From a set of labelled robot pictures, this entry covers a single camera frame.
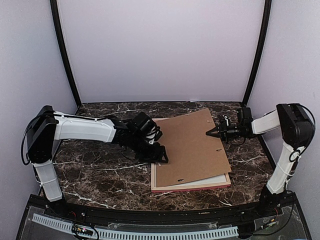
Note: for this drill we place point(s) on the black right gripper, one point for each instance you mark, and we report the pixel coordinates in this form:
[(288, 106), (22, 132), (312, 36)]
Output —
[(222, 132)]

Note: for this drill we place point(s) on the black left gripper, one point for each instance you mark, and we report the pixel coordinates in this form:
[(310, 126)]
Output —
[(155, 155)]

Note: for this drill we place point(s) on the brown cardboard backing board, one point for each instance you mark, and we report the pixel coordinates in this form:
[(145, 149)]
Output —
[(192, 154)]

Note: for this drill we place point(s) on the pink wooden picture frame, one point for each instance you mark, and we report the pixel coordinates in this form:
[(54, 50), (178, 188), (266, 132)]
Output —
[(178, 187)]

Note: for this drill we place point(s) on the cat and books photo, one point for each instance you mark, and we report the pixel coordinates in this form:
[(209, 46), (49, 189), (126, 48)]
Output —
[(223, 178)]

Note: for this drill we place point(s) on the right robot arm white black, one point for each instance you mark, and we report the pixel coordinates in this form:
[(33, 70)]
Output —
[(298, 128)]

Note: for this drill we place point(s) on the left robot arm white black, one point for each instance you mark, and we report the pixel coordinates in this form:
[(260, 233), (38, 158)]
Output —
[(50, 126)]

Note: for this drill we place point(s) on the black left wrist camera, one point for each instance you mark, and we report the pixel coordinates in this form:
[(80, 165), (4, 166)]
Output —
[(146, 127)]

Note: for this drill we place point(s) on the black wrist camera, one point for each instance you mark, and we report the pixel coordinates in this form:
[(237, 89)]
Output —
[(146, 127), (244, 116)]

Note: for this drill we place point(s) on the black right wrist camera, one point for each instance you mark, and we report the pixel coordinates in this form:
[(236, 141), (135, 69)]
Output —
[(244, 116)]

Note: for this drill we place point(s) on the black front table rail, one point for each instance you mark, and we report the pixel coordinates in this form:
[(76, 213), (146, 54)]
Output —
[(239, 214)]

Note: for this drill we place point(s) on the white slotted cable duct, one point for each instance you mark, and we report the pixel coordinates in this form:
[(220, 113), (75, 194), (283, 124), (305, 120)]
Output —
[(135, 232)]

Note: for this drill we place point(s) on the black right corner post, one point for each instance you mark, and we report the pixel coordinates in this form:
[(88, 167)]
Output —
[(258, 52)]

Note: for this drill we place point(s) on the black corner post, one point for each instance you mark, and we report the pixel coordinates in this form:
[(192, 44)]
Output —
[(258, 52), (63, 52)]

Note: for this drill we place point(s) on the black left corner post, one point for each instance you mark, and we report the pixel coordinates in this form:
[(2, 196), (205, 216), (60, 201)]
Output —
[(63, 52)]

